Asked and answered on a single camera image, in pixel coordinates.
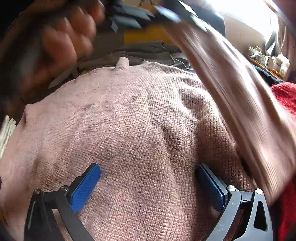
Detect red knitted garment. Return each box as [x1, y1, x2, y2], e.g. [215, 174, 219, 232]
[271, 82, 295, 240]

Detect pink knitted sweater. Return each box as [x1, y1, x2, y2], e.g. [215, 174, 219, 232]
[1, 24, 295, 240]

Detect cluttered shelf items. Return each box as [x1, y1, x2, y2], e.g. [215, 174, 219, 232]
[247, 46, 290, 81]

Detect folded white towel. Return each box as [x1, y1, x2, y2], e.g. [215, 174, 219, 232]
[0, 115, 16, 159]

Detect grey garment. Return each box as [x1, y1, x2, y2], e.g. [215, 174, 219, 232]
[48, 41, 193, 89]

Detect person's left hand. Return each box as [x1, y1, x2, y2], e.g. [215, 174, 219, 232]
[20, 1, 105, 95]

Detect grey yellow blue cushion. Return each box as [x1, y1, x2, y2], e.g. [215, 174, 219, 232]
[123, 22, 226, 46]

